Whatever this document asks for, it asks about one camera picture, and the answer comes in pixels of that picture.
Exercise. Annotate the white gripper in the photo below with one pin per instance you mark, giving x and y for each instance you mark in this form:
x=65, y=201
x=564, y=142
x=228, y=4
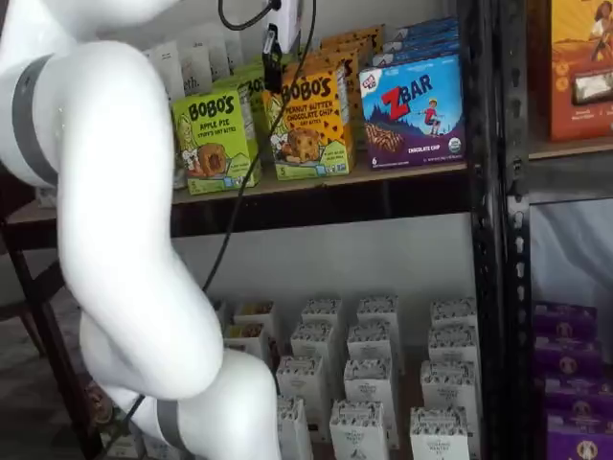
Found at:
x=289, y=24

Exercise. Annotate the orange Bobo's peanut butter box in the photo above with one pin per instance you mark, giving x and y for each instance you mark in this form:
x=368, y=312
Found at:
x=352, y=96
x=359, y=52
x=369, y=36
x=311, y=124

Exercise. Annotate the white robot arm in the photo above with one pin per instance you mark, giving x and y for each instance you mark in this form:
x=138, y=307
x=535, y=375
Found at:
x=110, y=191

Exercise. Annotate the green Bobo's apple pie box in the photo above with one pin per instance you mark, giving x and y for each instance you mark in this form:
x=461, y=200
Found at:
x=251, y=64
x=251, y=86
x=211, y=144

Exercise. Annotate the blue purple Zbar box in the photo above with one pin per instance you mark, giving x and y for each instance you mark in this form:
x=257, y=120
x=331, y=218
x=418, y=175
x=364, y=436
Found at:
x=431, y=49
x=431, y=37
x=412, y=120
x=431, y=25

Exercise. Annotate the wooden shelf board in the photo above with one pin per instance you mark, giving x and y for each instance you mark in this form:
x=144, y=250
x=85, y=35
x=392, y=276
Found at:
x=574, y=149
x=409, y=388
x=383, y=175

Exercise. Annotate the white organic pantry box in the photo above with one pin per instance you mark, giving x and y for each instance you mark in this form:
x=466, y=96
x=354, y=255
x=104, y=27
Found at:
x=299, y=383
x=313, y=342
x=370, y=342
x=452, y=345
x=440, y=436
x=379, y=311
x=447, y=388
x=294, y=431
x=369, y=388
x=359, y=431
x=454, y=311
x=323, y=311

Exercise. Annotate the white box dark top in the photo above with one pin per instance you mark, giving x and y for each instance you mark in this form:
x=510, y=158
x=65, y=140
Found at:
x=221, y=311

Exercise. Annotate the white box yellow top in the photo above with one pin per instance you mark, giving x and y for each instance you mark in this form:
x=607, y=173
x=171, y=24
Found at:
x=246, y=340
x=254, y=316

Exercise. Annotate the black metal shelf rack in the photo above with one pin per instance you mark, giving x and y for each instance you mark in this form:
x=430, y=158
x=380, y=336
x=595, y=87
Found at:
x=486, y=239
x=519, y=287

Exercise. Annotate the large orange illustrated box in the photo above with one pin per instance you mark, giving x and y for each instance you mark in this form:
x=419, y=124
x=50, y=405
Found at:
x=584, y=62

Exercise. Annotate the purple snack box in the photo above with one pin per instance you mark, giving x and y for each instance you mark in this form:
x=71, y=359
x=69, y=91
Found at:
x=579, y=441
x=579, y=400
x=567, y=359
x=565, y=321

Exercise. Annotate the white granola bag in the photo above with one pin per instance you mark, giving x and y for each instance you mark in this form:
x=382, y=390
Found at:
x=196, y=67
x=234, y=50
x=219, y=57

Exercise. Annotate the red Purely Elizabeth granola bag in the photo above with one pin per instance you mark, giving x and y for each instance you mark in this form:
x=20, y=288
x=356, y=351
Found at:
x=170, y=67

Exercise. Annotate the brown snack pouch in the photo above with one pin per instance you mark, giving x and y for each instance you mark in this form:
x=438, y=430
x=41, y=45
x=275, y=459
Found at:
x=103, y=405

